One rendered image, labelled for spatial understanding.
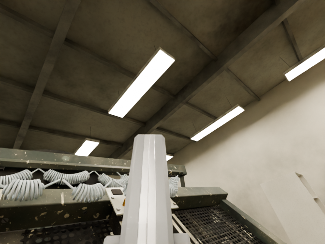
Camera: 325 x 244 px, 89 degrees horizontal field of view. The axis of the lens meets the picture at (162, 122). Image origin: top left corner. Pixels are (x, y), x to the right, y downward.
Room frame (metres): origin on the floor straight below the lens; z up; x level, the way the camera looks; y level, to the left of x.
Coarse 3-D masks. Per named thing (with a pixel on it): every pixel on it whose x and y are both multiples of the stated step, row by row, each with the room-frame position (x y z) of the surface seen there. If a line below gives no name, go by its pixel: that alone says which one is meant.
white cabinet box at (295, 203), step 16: (288, 176) 3.01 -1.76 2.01; (272, 192) 3.23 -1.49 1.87; (288, 192) 3.09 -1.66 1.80; (304, 192) 2.96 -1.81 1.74; (288, 208) 3.17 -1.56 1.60; (304, 208) 3.04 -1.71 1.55; (320, 208) 3.43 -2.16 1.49; (288, 224) 3.25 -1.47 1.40; (304, 224) 3.12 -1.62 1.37; (320, 224) 3.00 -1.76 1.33; (304, 240) 3.19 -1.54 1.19; (320, 240) 3.07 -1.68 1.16
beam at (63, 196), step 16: (48, 192) 0.65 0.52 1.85; (64, 192) 0.69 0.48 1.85; (192, 192) 1.23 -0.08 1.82; (208, 192) 1.35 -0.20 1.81; (224, 192) 1.49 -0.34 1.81; (0, 208) 0.52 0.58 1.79; (16, 208) 0.55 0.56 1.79; (32, 208) 0.59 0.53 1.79; (48, 208) 0.63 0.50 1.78; (64, 208) 0.67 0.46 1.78; (80, 208) 0.72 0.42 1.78; (96, 208) 0.77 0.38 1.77; (112, 208) 0.83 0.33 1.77; (0, 224) 0.56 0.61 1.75; (16, 224) 0.60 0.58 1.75; (32, 224) 0.64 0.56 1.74; (48, 224) 0.68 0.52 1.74
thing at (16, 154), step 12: (0, 156) 0.71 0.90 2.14; (12, 156) 0.75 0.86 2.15; (24, 156) 0.78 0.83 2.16; (36, 156) 0.82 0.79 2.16; (48, 156) 0.87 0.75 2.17; (60, 156) 0.92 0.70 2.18; (72, 156) 0.96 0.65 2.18; (84, 156) 1.02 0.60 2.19; (12, 168) 0.79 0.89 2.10; (24, 168) 0.82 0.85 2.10; (36, 168) 0.86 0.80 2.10; (168, 168) 1.58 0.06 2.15; (180, 168) 1.70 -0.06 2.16; (180, 180) 1.75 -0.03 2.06
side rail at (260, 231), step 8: (224, 200) 1.49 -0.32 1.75; (224, 208) 1.48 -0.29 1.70; (232, 208) 1.44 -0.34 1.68; (240, 216) 1.41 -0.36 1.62; (248, 216) 1.43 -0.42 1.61; (248, 224) 1.39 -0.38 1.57; (256, 224) 1.39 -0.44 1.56; (256, 232) 1.37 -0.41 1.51; (264, 232) 1.34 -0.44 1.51; (264, 240) 1.35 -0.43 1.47; (272, 240) 1.31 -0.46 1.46; (280, 240) 1.34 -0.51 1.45
